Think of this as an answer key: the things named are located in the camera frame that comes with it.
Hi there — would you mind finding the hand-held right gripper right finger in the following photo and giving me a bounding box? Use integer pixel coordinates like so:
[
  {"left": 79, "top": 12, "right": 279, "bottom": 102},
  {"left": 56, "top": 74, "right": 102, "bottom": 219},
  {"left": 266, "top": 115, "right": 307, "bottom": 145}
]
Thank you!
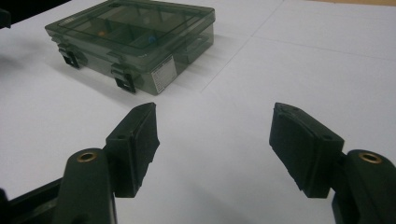
[{"left": 269, "top": 102, "right": 346, "bottom": 199}]

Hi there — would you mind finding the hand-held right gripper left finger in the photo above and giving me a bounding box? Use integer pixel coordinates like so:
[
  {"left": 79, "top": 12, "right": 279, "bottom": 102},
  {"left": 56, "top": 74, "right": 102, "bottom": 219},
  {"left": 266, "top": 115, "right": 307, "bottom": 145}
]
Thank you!
[{"left": 104, "top": 102, "right": 161, "bottom": 199}]

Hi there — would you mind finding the transparent grey compartment storage box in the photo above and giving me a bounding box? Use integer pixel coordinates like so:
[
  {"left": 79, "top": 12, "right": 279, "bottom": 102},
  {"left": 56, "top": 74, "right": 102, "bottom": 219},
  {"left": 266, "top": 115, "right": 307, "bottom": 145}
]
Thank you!
[{"left": 45, "top": 0, "right": 217, "bottom": 96}]

